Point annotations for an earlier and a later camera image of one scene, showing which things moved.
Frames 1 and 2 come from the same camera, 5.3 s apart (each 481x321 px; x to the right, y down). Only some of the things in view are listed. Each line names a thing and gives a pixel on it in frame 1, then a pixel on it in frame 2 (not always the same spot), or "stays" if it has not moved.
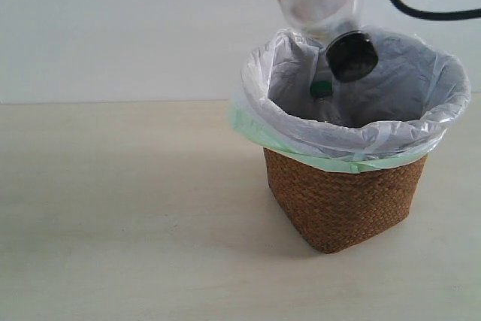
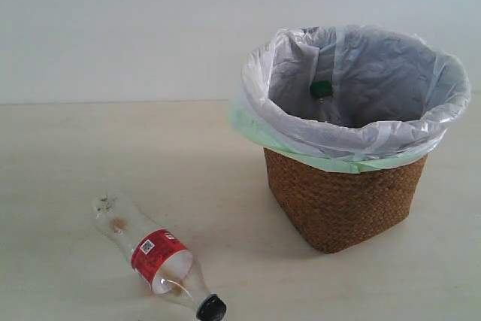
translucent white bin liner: (400, 109) stays
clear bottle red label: (325, 4) → (161, 257)
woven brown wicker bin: (327, 208) stays
